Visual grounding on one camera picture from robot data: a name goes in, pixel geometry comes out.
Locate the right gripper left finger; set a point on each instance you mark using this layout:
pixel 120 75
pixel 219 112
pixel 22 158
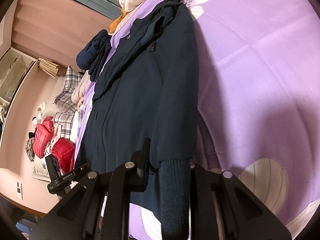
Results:
pixel 98 206

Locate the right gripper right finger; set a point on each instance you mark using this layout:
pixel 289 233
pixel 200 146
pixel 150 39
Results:
pixel 222 207

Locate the dark navy jacket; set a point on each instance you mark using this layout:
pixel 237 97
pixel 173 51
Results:
pixel 148 89

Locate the red puffer jacket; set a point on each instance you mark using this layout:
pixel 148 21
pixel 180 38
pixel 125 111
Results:
pixel 63 150
pixel 43 134

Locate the grey plaid blanket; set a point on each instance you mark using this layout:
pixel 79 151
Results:
pixel 66 108

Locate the pale pink garment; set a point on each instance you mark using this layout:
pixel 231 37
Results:
pixel 81 88

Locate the wooden shelf cabinet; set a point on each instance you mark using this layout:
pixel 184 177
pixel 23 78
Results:
pixel 14 67

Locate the folded navy garment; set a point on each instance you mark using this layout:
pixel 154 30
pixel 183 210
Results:
pixel 93 56

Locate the purple floral bed sheet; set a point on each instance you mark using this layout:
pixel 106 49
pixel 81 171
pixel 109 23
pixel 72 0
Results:
pixel 258 98

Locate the pink curtain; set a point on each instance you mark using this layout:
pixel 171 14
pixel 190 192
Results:
pixel 56 30

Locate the white wall power strip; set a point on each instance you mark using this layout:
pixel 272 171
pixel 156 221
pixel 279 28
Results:
pixel 19 190

